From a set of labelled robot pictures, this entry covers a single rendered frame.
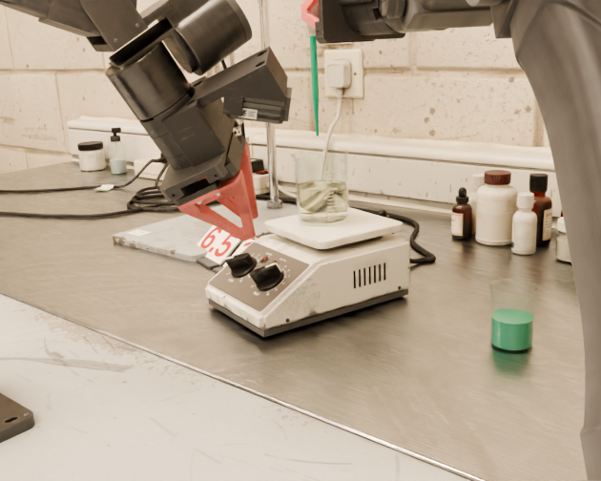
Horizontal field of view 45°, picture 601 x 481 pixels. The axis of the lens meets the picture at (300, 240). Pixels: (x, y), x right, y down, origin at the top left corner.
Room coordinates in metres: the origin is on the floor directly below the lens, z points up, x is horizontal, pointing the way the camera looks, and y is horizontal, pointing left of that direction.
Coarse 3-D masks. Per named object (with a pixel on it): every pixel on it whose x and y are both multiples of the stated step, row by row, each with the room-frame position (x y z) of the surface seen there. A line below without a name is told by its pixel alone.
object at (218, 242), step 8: (208, 232) 1.02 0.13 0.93; (216, 232) 1.01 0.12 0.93; (224, 232) 0.99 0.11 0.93; (200, 240) 1.02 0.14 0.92; (208, 240) 1.00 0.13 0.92; (216, 240) 0.99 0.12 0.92; (224, 240) 0.97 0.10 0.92; (232, 240) 0.96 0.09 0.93; (208, 248) 0.98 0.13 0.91; (216, 248) 0.97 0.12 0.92; (224, 248) 0.96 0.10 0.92; (216, 256) 0.96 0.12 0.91; (224, 256) 0.94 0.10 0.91
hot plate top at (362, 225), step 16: (352, 208) 0.87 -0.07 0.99; (272, 224) 0.81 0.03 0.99; (288, 224) 0.80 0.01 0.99; (304, 224) 0.80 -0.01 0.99; (352, 224) 0.79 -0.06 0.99; (368, 224) 0.79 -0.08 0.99; (384, 224) 0.79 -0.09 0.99; (400, 224) 0.79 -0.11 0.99; (304, 240) 0.75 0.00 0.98; (320, 240) 0.73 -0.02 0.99; (336, 240) 0.74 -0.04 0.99; (352, 240) 0.75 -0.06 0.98
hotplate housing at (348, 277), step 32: (320, 256) 0.74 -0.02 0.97; (352, 256) 0.75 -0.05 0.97; (384, 256) 0.77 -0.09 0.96; (288, 288) 0.70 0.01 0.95; (320, 288) 0.72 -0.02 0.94; (352, 288) 0.74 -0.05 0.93; (384, 288) 0.77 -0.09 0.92; (256, 320) 0.69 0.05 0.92; (288, 320) 0.70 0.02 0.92; (320, 320) 0.72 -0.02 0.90
